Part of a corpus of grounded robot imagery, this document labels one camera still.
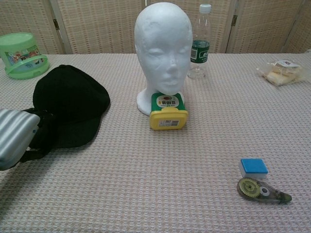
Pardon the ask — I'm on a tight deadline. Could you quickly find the green plastic bucket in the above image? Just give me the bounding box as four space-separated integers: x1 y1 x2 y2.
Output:
0 33 51 79

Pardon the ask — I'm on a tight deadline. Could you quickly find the bamboo folding screen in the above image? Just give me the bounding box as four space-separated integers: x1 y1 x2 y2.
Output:
0 0 311 54

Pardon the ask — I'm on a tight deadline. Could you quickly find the blue white eraser block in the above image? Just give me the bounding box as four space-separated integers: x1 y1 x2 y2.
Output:
240 158 269 181

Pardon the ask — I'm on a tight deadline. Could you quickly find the clear water bottle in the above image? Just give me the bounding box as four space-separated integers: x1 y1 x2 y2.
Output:
187 4 212 80

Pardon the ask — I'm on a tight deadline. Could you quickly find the green yellow plastic box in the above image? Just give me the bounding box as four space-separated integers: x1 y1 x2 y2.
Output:
149 92 190 131

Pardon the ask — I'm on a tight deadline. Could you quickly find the black baseball cap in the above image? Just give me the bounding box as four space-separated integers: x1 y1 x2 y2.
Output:
33 64 111 149

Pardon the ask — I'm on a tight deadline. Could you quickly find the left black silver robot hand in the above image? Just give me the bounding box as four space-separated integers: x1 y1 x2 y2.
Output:
0 108 57 171

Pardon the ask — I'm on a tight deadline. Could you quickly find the woven beige tablecloth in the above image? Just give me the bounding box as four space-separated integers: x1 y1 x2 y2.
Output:
0 50 311 233

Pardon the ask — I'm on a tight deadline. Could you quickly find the white foam mannequin head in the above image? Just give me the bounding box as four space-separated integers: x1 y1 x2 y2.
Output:
134 2 193 115

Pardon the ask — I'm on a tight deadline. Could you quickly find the packaged bread snack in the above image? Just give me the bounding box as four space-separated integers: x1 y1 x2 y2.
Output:
256 59 306 87

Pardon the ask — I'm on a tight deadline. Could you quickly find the correction tape dispenser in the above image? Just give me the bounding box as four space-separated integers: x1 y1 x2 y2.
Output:
237 177 293 204

